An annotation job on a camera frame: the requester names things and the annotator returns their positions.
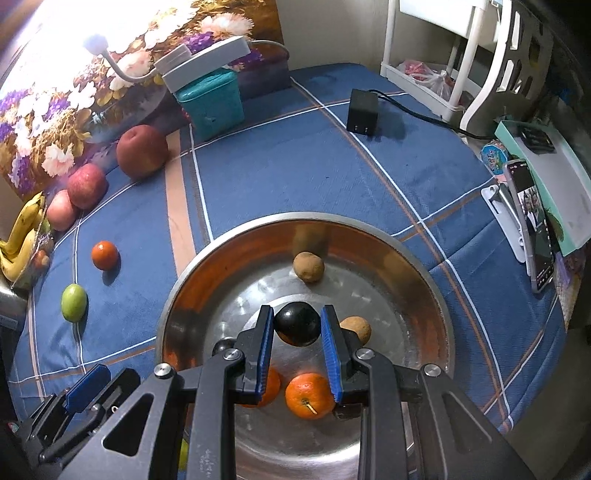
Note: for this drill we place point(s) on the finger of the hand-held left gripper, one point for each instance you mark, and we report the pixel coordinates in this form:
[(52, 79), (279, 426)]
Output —
[(87, 383), (117, 392)]

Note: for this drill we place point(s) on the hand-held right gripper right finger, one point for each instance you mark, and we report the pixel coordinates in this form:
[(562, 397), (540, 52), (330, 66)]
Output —
[(330, 355)]

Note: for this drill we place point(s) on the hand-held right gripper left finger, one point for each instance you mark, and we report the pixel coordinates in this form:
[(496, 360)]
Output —
[(264, 355)]

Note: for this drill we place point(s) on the round brown fruit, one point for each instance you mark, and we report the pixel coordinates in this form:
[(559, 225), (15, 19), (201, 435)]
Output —
[(308, 267), (358, 328)]

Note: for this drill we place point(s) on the black plum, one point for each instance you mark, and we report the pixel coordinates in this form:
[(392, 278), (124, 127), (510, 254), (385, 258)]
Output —
[(298, 323)]

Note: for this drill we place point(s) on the stainless steel bowl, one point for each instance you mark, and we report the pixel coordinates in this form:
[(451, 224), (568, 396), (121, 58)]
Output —
[(392, 295)]

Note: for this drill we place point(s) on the clear bag of small fruits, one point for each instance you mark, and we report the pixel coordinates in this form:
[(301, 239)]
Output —
[(39, 261)]

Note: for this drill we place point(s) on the orange mandarin with stem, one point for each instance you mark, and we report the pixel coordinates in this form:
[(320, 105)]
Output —
[(307, 392)]

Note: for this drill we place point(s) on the yellow banana bunch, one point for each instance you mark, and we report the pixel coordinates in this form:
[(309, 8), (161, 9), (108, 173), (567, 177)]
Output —
[(21, 230)]

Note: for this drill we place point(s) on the pink apple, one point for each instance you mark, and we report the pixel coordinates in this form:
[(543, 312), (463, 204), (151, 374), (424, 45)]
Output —
[(61, 211)]

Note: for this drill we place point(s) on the blue plaid cloth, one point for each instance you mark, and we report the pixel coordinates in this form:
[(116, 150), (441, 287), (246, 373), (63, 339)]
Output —
[(323, 175)]

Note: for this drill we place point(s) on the white phone stand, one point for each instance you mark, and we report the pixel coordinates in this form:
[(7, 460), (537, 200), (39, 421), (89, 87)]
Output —
[(501, 207)]

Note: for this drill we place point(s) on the large dark red apple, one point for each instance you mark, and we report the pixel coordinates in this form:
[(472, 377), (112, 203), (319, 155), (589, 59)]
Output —
[(142, 152)]

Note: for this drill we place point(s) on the smartphone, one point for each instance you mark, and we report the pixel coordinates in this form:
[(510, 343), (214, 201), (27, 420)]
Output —
[(531, 221)]

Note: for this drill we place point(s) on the black power adapter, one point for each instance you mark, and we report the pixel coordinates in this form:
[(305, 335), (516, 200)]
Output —
[(362, 110)]

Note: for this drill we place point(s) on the teal plastic box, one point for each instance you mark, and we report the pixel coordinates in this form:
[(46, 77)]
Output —
[(212, 108)]

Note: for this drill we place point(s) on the round colourful container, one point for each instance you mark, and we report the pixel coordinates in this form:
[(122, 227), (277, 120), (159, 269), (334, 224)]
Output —
[(494, 157)]

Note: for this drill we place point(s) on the floral printed picture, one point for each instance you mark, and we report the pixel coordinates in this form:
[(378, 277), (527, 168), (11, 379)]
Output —
[(69, 115)]

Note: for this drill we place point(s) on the mint green flat box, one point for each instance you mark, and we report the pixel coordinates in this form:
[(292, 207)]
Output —
[(563, 194)]

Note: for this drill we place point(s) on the plastic bag with red contents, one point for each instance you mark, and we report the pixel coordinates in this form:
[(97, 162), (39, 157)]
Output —
[(429, 76)]

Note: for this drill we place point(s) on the small black device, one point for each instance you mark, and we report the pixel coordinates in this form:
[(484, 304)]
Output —
[(538, 138)]

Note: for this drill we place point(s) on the grey gooseneck desk lamp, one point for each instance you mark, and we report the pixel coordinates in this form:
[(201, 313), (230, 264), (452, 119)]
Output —
[(203, 60)]

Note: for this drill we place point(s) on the white plastic rack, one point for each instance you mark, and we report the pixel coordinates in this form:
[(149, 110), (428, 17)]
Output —
[(390, 37)]

